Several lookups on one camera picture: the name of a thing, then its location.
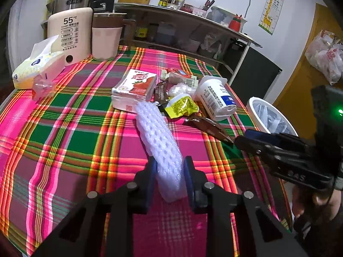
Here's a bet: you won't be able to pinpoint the white yogurt cup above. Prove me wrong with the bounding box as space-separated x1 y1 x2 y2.
193 75 238 122

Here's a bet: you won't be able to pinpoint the red container with green lid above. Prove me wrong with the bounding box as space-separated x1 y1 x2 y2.
228 13 247 32

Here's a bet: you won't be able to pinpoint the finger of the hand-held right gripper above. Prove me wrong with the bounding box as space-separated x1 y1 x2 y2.
235 136 336 186
245 129 315 152

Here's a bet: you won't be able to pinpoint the white trash bin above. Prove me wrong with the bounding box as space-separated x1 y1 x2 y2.
246 97 299 140

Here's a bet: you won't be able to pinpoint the person's right hand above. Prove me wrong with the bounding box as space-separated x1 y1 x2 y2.
292 185 343 221

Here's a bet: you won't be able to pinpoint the giraffe wall poster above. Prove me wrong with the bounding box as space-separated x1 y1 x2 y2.
258 0 285 36

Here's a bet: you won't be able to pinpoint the translucent bin liner bag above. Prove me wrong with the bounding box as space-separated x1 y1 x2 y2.
253 102 294 137

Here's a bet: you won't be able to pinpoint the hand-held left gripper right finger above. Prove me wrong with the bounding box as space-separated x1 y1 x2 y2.
184 156 308 257

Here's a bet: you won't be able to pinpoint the strawberry milk carton pack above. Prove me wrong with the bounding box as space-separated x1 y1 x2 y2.
111 69 158 113

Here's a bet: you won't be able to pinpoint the clear plastic storage box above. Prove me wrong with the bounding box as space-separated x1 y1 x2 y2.
208 5 237 25

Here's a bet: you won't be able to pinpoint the small pink box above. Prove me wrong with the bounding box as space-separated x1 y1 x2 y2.
191 6 208 18

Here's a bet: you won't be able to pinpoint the pink plastic wrapper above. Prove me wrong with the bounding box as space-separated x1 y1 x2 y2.
32 74 56 101

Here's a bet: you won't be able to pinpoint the red lid jelly cup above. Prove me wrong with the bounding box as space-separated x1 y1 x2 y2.
161 68 199 86

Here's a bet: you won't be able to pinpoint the metal shelf counter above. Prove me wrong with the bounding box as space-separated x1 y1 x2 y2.
114 3 263 76

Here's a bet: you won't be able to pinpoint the yellow snack wrapper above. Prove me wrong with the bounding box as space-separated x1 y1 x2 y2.
164 93 199 118

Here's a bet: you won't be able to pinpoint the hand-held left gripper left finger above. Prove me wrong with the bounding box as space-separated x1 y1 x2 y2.
32 156 158 257

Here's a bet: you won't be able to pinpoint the yellow white tissue pack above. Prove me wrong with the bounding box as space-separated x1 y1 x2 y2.
12 35 66 89

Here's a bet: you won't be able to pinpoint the pink jug with brown handle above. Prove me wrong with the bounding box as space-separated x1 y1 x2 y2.
92 12 132 61

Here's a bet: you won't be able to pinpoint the brown snack wrapper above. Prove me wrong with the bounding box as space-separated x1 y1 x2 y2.
184 114 236 147
154 80 172 105

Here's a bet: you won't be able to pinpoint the pink green plaid tablecloth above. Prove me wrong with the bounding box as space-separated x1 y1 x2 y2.
0 45 293 257

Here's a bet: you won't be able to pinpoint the black cabinet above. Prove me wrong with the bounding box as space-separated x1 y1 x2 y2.
228 39 283 103

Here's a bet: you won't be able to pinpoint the hanging white plastic bags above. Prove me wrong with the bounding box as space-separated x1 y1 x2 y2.
305 30 343 85

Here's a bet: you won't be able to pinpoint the steel rice cooker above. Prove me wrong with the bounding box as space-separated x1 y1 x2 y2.
51 0 116 16

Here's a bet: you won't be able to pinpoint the white foam fruit net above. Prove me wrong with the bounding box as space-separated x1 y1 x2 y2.
135 101 186 203

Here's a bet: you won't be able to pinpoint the clear plastic bag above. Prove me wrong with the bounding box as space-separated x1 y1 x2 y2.
167 84 198 97

